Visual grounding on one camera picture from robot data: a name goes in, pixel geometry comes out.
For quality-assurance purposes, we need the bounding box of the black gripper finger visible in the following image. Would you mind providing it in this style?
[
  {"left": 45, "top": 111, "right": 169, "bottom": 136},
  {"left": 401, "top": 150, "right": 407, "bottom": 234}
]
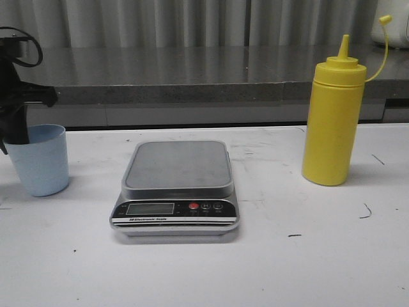
[{"left": 3, "top": 106, "right": 29, "bottom": 145}]

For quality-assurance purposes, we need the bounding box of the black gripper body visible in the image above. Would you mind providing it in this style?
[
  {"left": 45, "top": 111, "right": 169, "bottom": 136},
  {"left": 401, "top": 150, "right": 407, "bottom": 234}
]
[{"left": 0, "top": 35, "right": 59, "bottom": 129}]

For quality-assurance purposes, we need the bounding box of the light blue plastic cup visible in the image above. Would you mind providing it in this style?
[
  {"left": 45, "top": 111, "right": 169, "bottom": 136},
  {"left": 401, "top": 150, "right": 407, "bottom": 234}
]
[{"left": 5, "top": 124, "right": 69, "bottom": 196}]

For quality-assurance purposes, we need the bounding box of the yellow squeeze bottle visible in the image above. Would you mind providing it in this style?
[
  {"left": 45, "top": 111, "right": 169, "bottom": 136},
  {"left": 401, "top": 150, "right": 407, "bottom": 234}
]
[{"left": 302, "top": 35, "right": 386, "bottom": 186}]

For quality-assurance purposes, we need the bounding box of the silver digital kitchen scale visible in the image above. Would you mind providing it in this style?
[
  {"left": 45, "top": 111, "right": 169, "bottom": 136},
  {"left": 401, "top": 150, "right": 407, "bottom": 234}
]
[{"left": 109, "top": 140, "right": 240, "bottom": 241}]

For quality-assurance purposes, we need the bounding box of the grey stone counter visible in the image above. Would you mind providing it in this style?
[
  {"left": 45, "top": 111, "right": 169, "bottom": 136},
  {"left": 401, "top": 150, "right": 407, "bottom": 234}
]
[{"left": 0, "top": 44, "right": 409, "bottom": 129}]

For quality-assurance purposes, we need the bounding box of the grey curtain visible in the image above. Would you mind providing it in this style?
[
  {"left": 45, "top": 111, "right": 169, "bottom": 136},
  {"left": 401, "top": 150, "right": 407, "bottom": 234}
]
[{"left": 1, "top": 1, "right": 377, "bottom": 48}]

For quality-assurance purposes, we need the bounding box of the white rice cooker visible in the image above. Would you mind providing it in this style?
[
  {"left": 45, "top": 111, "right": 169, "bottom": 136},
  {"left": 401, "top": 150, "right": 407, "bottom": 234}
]
[{"left": 371, "top": 12, "right": 408, "bottom": 49}]

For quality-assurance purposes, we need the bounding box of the black cable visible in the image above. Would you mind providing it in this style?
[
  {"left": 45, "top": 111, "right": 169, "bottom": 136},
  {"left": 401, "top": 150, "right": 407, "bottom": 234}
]
[{"left": 0, "top": 26, "right": 44, "bottom": 68}]

